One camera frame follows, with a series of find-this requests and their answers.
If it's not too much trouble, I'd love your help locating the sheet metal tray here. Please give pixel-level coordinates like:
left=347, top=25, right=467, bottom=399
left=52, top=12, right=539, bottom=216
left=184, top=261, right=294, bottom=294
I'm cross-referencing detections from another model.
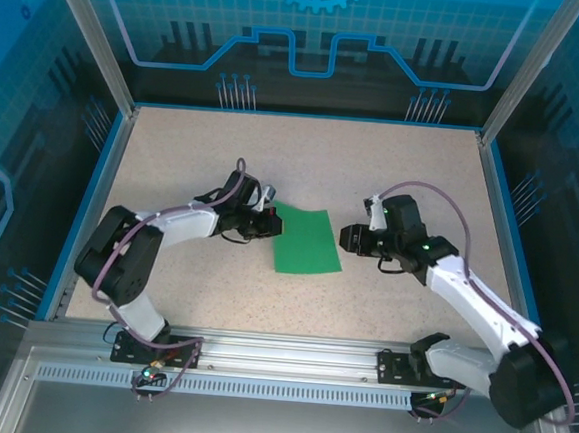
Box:
left=0, top=342, right=579, bottom=433

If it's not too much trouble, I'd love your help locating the green paper sheet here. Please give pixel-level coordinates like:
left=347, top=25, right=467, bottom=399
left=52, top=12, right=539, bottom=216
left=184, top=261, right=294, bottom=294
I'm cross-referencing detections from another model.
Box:
left=266, top=199, right=348, bottom=280

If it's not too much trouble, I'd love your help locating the aluminium mounting rail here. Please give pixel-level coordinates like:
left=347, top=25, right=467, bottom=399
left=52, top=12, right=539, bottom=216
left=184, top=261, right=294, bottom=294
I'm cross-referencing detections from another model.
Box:
left=24, top=311, right=559, bottom=399

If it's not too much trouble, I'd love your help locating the slotted metal strip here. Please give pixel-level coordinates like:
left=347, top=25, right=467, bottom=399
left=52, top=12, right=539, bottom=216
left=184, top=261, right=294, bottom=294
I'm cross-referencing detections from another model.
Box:
left=34, top=362, right=440, bottom=411

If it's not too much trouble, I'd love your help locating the brass cable connector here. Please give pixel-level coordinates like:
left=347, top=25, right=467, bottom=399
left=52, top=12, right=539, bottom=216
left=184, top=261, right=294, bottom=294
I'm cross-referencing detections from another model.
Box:
left=138, top=357, right=167, bottom=383
left=422, top=387, right=458, bottom=407

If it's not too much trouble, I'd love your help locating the aluminium side rail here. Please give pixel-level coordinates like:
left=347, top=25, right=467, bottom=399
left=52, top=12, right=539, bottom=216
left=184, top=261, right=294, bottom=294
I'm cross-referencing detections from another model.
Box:
left=43, top=100, right=142, bottom=328
left=457, top=131, right=567, bottom=361

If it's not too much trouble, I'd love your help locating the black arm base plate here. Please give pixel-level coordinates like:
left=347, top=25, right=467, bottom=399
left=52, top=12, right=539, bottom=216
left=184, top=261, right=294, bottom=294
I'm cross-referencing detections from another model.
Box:
left=109, top=329, right=205, bottom=371
left=375, top=348, right=471, bottom=392

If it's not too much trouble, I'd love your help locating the aluminium frame post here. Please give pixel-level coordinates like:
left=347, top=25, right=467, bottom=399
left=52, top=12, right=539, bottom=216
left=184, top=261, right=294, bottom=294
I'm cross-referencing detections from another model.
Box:
left=478, top=0, right=579, bottom=154
left=32, top=0, right=148, bottom=118

